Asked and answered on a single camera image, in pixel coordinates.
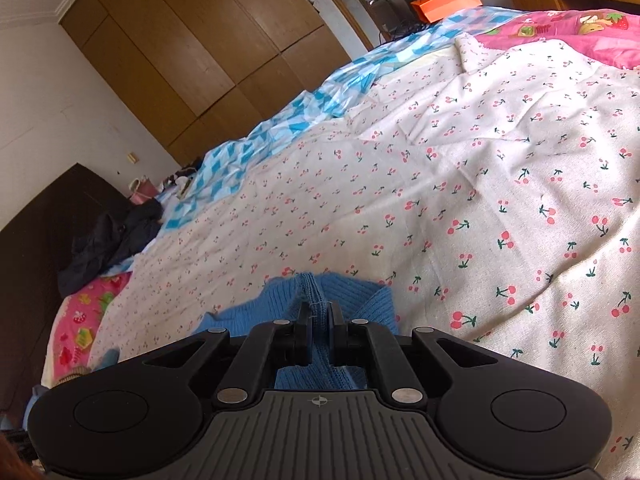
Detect blue striped knit sweater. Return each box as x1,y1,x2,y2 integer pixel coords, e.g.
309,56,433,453
186,273,398,390

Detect dark navy clothing pile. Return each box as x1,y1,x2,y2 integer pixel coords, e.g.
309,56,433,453
58,198,163,297

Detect blue white checkered quilt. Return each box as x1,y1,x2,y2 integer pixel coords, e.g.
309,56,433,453
117,5,526,273

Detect white cherry print bedsheet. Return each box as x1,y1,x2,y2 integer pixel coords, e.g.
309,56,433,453
91,35,639,479

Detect pink cup on nightstand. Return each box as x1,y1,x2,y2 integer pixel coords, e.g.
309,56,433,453
129,177,158,205

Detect dark brown headboard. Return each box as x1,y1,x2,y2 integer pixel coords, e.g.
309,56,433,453
0,164,132,426

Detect wooden wardrobe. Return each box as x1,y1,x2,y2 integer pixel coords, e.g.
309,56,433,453
62,0,349,164

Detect orange box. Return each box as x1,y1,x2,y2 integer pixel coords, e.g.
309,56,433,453
410,0,483,24

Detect pink cartoon print bedsheet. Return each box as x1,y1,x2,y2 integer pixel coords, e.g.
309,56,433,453
476,9,640,70

